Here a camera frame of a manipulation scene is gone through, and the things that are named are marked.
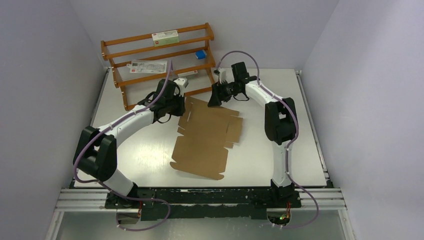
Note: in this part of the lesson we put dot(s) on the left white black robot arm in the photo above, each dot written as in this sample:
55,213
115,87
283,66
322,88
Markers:
96,152

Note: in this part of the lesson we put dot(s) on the blue small box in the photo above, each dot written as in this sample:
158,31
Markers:
201,54

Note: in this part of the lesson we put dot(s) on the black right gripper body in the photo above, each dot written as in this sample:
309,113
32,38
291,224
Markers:
229,89

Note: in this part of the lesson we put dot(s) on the aluminium rail frame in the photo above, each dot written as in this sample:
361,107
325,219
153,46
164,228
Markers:
145,158

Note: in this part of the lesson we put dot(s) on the green white box top shelf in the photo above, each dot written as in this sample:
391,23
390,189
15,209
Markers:
165,38

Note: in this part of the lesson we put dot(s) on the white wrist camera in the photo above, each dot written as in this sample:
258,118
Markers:
182,82
221,74

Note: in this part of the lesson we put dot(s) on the orange wooden shelf rack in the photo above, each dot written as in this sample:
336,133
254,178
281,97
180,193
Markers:
181,56

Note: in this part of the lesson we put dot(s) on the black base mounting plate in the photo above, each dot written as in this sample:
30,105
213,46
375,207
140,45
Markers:
198,203

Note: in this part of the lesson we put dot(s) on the white flat blister package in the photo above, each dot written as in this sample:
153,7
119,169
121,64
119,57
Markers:
147,66

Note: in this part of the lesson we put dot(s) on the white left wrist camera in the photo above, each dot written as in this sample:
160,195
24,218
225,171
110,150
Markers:
182,82

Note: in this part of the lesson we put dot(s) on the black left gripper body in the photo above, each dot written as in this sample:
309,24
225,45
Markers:
175,105

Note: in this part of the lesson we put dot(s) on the grey white small box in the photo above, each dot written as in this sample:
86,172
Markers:
192,74

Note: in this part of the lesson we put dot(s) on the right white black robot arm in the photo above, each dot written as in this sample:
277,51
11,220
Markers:
280,120

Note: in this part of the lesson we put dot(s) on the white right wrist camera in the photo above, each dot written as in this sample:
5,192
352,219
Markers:
221,74

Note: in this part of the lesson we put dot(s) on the brown cardboard box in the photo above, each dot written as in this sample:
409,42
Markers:
206,136

